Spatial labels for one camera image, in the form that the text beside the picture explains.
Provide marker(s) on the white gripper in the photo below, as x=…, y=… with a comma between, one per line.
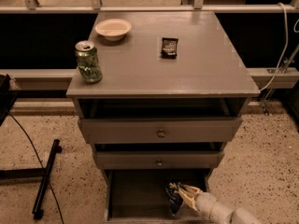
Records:
x=205, y=202

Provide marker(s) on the blue chip bag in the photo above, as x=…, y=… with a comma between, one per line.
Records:
x=174, y=198

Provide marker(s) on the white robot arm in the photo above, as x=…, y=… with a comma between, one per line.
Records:
x=242, y=216

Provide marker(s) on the grey bottom drawer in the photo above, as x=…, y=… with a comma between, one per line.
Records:
x=139, y=196

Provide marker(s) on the grey drawer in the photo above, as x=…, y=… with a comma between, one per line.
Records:
x=132, y=160
x=139, y=196
x=128, y=131

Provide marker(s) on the grey middle drawer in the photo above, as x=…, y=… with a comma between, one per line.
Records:
x=132, y=160

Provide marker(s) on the grey wooden drawer cabinet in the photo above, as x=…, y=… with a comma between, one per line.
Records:
x=207, y=80

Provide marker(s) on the grey top drawer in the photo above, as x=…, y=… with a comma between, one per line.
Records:
x=128, y=131

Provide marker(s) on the dark snack bar wrapper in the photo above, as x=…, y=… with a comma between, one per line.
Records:
x=169, y=47

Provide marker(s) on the black stand base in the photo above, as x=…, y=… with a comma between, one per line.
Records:
x=43, y=173

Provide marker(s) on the green soda can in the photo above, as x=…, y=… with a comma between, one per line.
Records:
x=87, y=61

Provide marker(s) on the white paper bowl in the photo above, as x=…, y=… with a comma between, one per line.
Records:
x=113, y=29

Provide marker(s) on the black device on left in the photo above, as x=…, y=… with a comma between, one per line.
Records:
x=7, y=97

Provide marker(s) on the metal bracket on ledge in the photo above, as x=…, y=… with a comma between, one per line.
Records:
x=270, y=86

